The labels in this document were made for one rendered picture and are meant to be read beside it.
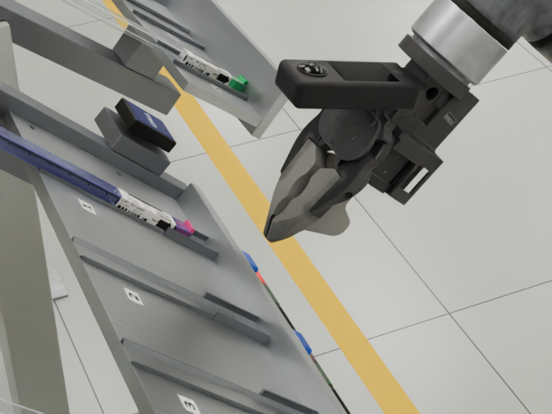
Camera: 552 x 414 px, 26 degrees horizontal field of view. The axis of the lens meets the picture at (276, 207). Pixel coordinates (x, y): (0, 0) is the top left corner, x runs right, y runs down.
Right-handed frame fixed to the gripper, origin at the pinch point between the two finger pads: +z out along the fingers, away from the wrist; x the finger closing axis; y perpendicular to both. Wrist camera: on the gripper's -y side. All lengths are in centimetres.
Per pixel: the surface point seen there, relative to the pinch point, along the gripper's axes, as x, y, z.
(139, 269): -10.0, -16.3, 4.7
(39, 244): 29.8, 3.3, 24.7
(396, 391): 37, 78, 26
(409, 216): 75, 94, 9
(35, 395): 30, 17, 43
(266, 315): -10.4, -3.5, 3.5
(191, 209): 5.3, -3.5, 4.1
